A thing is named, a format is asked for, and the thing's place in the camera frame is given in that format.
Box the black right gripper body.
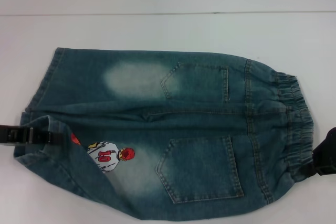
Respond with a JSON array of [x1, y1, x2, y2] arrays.
[[313, 126, 336, 177]]

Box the blue denim shorts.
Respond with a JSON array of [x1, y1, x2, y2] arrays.
[[13, 47, 314, 205]]

